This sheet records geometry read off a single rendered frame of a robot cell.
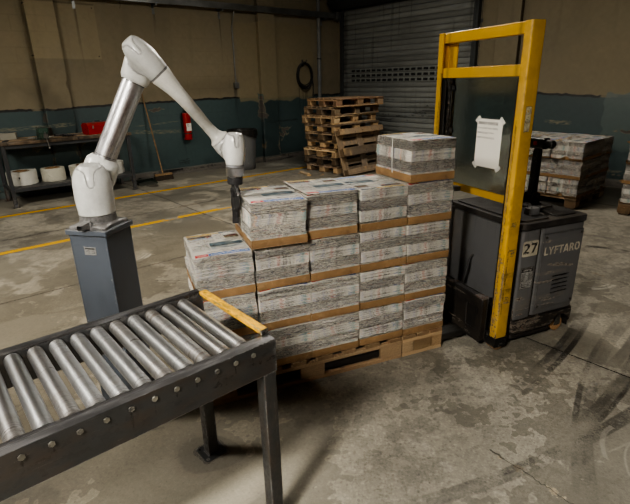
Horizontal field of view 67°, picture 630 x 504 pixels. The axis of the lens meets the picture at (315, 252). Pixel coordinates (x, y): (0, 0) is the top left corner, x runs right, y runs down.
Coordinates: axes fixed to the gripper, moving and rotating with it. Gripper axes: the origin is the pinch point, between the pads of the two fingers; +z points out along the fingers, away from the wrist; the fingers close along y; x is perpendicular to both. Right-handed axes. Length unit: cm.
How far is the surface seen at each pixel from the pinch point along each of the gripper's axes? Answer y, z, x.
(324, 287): -19, 37, -43
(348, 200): -18, -10, -54
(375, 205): -18, -6, -70
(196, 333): -84, 18, 33
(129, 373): -100, 20, 55
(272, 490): -101, 77, 11
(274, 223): -20.1, -0.6, -14.3
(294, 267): -18.3, 23.8, -25.9
